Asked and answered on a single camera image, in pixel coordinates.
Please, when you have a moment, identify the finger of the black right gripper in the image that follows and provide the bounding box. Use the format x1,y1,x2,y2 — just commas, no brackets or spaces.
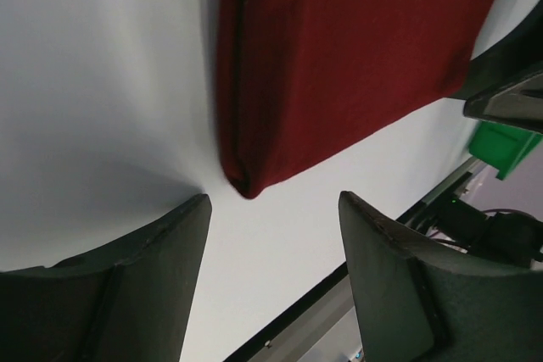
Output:
463,75,542,133
450,9,542,100

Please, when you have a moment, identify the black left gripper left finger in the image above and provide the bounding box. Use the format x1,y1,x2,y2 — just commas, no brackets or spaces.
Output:
1,194,212,361

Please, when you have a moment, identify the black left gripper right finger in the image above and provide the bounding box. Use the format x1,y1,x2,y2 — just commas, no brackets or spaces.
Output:
339,192,542,361

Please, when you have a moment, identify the dark red t shirt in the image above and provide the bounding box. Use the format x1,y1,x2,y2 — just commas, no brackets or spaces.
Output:
216,0,494,199

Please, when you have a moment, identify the green plastic tray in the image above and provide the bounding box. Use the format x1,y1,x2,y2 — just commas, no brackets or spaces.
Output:
467,121,542,181

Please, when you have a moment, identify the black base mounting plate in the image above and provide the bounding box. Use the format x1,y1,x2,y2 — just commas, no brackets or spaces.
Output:
222,158,480,362

